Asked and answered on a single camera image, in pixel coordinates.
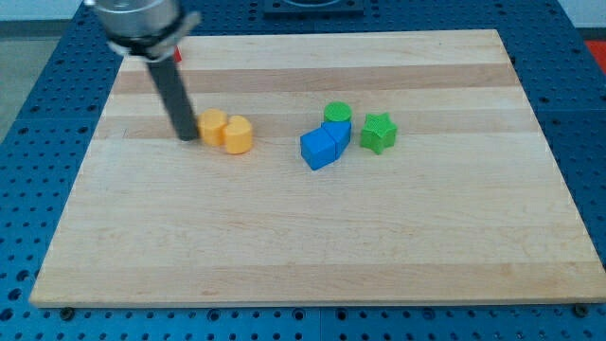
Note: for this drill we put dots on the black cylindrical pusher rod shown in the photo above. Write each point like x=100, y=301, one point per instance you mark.
x=170, y=87

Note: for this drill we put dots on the red block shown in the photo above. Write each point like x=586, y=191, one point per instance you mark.
x=177, y=55

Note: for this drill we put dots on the blue cube block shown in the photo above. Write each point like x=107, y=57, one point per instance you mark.
x=318, y=148

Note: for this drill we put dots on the green cylinder block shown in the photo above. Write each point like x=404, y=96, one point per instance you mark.
x=337, y=111

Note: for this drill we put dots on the blue pentagon block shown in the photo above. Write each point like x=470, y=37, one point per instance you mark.
x=340, y=132

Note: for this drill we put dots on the green star block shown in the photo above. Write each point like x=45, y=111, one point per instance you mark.
x=378, y=133

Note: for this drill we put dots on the wooden board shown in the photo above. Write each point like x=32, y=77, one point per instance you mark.
x=468, y=207

